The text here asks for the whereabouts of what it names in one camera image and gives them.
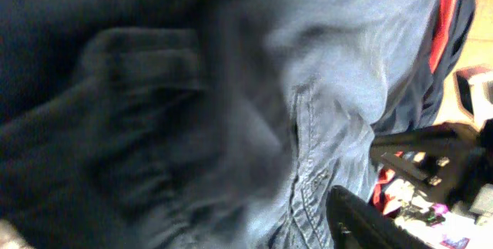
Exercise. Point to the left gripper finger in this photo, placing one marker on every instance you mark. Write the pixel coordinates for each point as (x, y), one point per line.
(354, 224)

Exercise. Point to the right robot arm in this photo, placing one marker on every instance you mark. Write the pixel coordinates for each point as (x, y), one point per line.
(448, 163)

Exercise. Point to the red orange t-shirt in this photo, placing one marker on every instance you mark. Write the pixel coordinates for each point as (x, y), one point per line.
(445, 21)

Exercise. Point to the dark navy blue shorts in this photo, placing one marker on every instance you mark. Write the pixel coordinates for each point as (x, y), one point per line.
(195, 123)

